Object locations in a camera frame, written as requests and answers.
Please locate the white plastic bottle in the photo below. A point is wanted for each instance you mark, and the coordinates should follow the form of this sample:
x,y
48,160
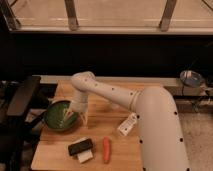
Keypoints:
x,y
127,125

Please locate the green ceramic bowl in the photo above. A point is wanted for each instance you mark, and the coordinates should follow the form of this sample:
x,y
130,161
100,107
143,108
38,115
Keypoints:
x,y
55,116

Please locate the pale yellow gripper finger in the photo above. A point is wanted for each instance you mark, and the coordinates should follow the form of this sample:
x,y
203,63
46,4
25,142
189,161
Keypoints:
x,y
84,118
68,113

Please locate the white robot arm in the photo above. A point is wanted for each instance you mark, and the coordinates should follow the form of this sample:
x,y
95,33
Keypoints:
x,y
162,147

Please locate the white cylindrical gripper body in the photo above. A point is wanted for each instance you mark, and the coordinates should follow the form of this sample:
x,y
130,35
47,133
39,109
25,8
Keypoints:
x,y
79,102

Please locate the wooden cutting board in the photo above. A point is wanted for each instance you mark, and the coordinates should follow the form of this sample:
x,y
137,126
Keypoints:
x,y
52,153

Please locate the clear plastic cup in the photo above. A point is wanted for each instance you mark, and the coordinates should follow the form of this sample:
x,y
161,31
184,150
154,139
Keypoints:
x,y
113,105

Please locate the black chair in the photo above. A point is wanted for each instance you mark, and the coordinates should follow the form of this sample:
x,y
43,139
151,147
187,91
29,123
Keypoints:
x,y
14,129

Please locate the black rectangular block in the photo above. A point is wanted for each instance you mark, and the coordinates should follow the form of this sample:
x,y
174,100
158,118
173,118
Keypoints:
x,y
79,147

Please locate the round metal dish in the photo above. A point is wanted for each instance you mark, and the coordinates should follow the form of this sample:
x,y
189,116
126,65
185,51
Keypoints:
x,y
191,78

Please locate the orange carrot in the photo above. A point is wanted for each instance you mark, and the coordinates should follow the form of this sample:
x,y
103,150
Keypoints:
x,y
106,149

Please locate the white sponge block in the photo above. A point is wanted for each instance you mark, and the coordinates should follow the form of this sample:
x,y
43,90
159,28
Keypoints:
x,y
85,156

